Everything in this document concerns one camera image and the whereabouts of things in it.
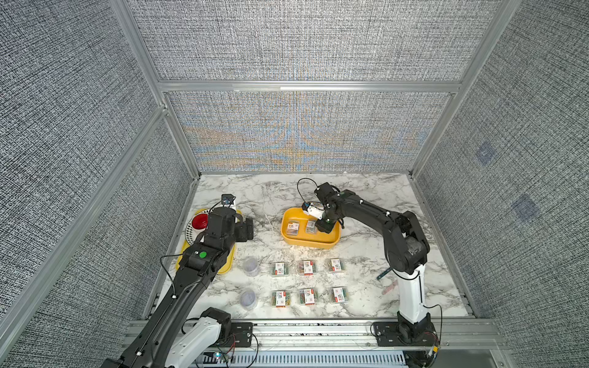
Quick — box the rectangular paper clip box six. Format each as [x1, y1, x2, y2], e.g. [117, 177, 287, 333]
[305, 221, 317, 235]

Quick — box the yellow plastic storage box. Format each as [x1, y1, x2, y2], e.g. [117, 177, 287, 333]
[281, 208, 341, 249]

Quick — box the rectangular paper clip box four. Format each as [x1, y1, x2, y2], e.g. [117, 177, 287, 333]
[285, 220, 300, 237]

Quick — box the clear round paper clip jar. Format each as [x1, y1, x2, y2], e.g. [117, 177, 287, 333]
[242, 257, 261, 277]

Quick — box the rectangular paper clip box eight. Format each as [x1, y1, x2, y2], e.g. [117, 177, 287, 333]
[326, 259, 345, 274]

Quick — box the rectangular paper clip box five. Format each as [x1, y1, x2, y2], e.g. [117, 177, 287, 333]
[298, 260, 316, 276]

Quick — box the rectangular paper clip box seven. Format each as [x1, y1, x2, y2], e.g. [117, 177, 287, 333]
[328, 286, 349, 304]

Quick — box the rectangular paper clip box three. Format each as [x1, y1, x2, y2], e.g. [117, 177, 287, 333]
[298, 288, 318, 306]

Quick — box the rectangular paper clip box two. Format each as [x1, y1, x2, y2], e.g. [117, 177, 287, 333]
[271, 290, 291, 308]

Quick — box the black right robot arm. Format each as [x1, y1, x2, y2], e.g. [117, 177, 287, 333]
[307, 182, 435, 345]

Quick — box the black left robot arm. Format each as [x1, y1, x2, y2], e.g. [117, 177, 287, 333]
[102, 206, 254, 367]

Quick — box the yellow flat tray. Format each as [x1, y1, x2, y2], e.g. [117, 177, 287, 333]
[175, 207, 244, 277]

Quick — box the white cup red inside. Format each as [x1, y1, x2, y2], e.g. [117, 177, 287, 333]
[191, 213, 209, 231]

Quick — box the white patterned plate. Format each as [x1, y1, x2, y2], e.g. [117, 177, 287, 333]
[184, 209, 209, 245]

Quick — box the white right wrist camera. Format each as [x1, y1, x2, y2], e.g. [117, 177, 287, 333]
[302, 202, 325, 219]

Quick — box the green handled fork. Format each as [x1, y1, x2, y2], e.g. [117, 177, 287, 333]
[376, 268, 392, 281]

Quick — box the pink handled fork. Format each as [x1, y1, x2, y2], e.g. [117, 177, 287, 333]
[382, 281, 398, 295]

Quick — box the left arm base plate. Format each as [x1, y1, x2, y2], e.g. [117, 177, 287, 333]
[224, 322, 254, 348]

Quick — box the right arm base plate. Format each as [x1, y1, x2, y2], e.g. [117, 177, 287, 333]
[371, 320, 439, 347]

